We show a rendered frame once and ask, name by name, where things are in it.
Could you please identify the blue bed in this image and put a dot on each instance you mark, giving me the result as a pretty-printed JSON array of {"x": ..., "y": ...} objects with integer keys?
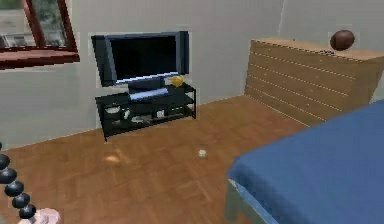
[{"x": 316, "y": 173}]

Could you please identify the brown basketball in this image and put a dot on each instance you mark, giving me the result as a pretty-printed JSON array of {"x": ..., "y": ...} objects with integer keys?
[{"x": 342, "y": 39}]

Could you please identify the small white box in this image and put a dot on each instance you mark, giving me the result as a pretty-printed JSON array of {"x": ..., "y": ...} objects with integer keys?
[{"x": 160, "y": 113}]

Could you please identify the yellow round object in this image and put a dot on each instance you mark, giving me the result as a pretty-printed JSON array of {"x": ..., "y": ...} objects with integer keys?
[{"x": 177, "y": 80}]

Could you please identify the small white ball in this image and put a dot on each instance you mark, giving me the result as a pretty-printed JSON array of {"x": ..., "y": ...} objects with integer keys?
[{"x": 202, "y": 153}]

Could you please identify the black television stand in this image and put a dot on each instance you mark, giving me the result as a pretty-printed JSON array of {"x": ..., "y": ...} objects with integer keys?
[{"x": 146, "y": 108}]

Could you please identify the white flat dish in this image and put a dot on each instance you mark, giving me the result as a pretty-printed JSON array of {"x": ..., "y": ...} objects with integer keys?
[{"x": 137, "y": 119}]

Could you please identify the small white bottle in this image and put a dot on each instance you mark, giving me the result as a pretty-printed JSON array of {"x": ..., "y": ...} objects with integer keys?
[{"x": 126, "y": 114}]

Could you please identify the black television set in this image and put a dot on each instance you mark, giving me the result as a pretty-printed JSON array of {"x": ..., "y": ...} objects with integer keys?
[{"x": 143, "y": 56}]

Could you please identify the white bowl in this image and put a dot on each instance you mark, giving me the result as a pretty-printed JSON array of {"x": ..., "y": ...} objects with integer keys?
[{"x": 112, "y": 110}]

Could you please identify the wooden chest of drawers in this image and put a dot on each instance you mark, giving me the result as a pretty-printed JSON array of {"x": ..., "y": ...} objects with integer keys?
[{"x": 300, "y": 83}]

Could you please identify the red framed window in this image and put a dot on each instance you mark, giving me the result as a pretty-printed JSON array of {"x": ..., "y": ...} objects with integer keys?
[{"x": 36, "y": 55}]

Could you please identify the black beaded lamp post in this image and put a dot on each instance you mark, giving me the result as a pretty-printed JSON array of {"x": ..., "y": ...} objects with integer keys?
[{"x": 15, "y": 190}]

